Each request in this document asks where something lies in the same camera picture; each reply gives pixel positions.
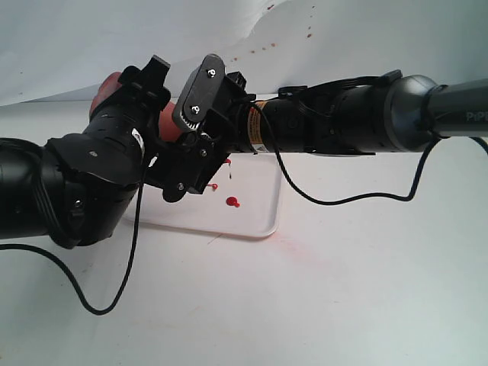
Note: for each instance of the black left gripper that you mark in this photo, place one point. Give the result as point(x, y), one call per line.
point(143, 93)

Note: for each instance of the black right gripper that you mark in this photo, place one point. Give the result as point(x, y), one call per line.
point(226, 121)

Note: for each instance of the red sauce squeeze bottle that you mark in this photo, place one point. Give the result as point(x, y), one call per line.
point(167, 122)

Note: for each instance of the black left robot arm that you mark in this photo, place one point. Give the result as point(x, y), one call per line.
point(75, 188)

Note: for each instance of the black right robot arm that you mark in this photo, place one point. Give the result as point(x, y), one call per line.
point(353, 117)

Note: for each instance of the red sauce blob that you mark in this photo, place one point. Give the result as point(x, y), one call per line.
point(232, 202)

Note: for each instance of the white rectangular plastic tray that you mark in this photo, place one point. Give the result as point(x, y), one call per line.
point(254, 179)

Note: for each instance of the white paper backdrop sheet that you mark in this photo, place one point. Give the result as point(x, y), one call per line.
point(68, 47)

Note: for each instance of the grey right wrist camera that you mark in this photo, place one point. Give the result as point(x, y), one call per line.
point(199, 94)

